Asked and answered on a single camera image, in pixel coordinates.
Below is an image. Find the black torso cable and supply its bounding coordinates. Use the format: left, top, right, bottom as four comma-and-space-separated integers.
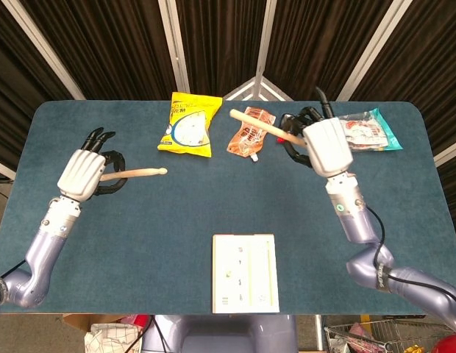
150, 314, 167, 353

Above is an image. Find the black velcro cable strap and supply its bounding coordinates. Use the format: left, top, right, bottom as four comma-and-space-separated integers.
374, 265, 390, 294

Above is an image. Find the yellow snack bag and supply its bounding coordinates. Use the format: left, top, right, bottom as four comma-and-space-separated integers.
157, 91, 224, 158

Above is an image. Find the black bottle with red cap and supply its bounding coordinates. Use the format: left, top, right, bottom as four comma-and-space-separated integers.
274, 113, 298, 145

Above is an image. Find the pink plastic bag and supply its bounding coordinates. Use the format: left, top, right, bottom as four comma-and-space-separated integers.
347, 322, 376, 343

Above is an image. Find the blue-grey robot torso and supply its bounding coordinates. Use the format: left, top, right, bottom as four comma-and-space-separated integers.
141, 314, 299, 353

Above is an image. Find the metal wire basket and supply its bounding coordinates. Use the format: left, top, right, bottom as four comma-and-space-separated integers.
323, 318, 453, 353

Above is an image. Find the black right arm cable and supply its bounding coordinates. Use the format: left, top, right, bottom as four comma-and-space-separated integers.
315, 87, 456, 307

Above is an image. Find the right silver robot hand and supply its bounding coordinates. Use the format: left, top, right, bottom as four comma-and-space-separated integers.
280, 105, 355, 177

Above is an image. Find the white instruction card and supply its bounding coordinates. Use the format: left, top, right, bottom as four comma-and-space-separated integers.
212, 233, 280, 315

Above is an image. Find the orange spouted sauce pouch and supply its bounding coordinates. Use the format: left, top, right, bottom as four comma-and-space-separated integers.
227, 106, 277, 163

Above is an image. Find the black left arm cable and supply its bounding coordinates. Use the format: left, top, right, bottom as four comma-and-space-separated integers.
0, 259, 27, 286

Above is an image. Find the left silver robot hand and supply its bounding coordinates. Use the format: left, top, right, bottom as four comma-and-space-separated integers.
57, 126, 127, 203

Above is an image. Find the white screen frame post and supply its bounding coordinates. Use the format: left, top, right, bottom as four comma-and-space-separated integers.
336, 0, 405, 102
254, 0, 279, 100
432, 146, 456, 169
0, 157, 18, 182
157, 0, 191, 93
1, 0, 86, 101

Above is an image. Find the red round object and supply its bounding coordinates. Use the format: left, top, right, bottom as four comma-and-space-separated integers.
432, 332, 456, 353

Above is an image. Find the dark brown pleated curtain panel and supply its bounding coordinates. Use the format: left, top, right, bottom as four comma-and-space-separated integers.
20, 0, 177, 101
351, 0, 456, 155
266, 0, 393, 102
0, 0, 82, 163
176, 0, 268, 100

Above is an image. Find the blue velvet table cover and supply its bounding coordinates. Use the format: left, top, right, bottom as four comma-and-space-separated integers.
0, 99, 456, 316

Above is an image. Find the wooden drumstick with black ring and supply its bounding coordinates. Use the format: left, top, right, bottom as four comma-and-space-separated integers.
229, 108, 309, 148

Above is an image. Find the white screen bottom rail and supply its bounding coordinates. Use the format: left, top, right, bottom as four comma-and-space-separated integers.
223, 76, 288, 102

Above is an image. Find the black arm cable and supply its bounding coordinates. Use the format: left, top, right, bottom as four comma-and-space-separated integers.
315, 87, 456, 307
0, 259, 27, 286

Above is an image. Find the teal snack bag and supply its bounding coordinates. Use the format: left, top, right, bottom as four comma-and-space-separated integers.
336, 107, 404, 152

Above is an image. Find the white checkered cloth bag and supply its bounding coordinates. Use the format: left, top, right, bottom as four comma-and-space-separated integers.
84, 322, 143, 353

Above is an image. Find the plain wooden drumstick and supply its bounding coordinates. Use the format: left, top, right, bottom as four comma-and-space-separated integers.
101, 167, 168, 182

